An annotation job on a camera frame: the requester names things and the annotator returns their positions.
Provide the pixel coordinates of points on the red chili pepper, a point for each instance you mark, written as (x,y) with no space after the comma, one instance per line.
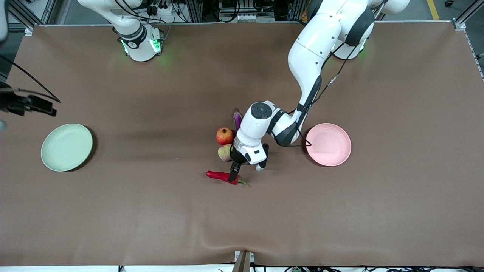
(216,175)

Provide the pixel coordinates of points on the green pink peach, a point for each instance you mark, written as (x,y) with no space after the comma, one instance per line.
(224,152)

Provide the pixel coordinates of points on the red pomegranate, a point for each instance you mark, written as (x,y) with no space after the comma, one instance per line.
(224,136)

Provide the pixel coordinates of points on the purple eggplant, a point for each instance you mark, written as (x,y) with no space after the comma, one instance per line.
(237,121)

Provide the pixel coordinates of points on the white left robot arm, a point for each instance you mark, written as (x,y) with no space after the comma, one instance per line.
(314,56)

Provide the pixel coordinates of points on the light green plate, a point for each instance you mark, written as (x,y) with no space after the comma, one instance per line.
(66,148)

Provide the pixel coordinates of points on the pink plate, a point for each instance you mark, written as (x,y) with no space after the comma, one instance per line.
(329,147)

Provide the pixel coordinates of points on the brown table mat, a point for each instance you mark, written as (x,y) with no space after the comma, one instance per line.
(151,211)

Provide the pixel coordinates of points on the white power strip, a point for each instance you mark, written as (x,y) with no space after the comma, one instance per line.
(165,10)

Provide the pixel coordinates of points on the aluminium frame profile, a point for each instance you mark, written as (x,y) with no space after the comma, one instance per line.
(465,17)
(28,17)

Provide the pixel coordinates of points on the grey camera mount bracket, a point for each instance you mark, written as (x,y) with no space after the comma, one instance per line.
(242,261)

